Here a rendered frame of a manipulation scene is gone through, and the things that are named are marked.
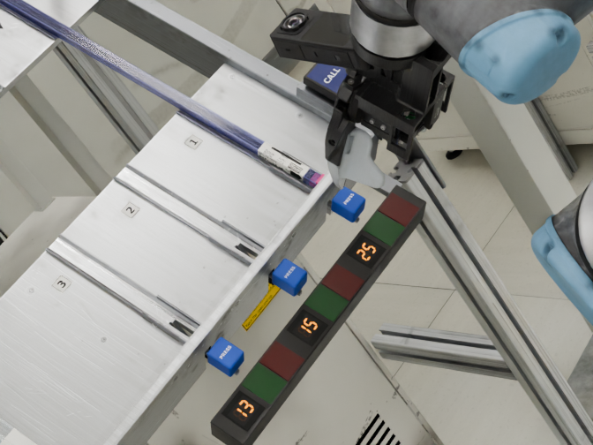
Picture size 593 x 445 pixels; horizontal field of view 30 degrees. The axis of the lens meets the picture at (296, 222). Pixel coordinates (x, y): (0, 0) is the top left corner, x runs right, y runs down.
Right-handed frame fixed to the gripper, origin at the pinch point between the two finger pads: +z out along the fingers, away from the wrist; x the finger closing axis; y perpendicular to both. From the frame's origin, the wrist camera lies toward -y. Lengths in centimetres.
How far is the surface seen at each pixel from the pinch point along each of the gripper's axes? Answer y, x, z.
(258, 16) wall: -113, 139, 180
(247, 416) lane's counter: 5.1, -25.5, 10.8
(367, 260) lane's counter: 5.2, -4.1, 10.8
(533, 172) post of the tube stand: 10.5, 33.4, 34.7
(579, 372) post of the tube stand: 29, 33, 76
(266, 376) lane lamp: 4.2, -21.0, 10.8
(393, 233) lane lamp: 5.6, 0.3, 10.8
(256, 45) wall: -108, 132, 184
